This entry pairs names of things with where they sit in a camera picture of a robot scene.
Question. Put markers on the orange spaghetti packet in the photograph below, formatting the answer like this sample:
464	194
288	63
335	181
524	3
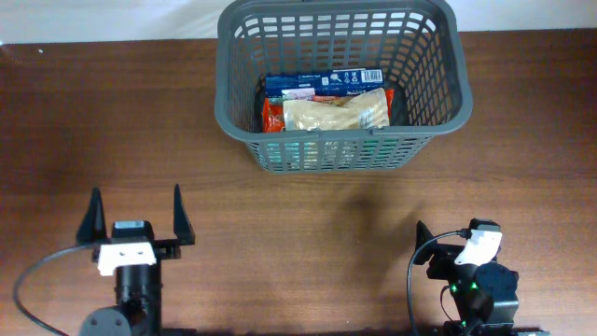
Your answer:
273	119

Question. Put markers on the small tin can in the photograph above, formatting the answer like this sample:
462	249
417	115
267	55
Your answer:
337	155

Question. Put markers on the green lid glass jar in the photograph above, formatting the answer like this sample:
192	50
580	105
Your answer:
376	152

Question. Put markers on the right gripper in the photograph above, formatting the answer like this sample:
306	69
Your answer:
446	255

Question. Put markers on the light green packet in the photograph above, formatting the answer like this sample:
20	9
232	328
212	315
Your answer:
284	156

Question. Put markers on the clear bag of grains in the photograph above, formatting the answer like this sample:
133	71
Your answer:
336	114

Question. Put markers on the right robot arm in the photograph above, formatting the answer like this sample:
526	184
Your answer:
483	290

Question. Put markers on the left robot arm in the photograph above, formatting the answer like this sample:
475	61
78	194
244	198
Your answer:
138	307

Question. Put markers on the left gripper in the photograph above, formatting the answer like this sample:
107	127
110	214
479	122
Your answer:
170	248

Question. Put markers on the grey plastic shopping basket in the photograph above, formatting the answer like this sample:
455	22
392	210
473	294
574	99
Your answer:
414	43

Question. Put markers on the blue pasta box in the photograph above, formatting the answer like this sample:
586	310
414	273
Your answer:
347	82

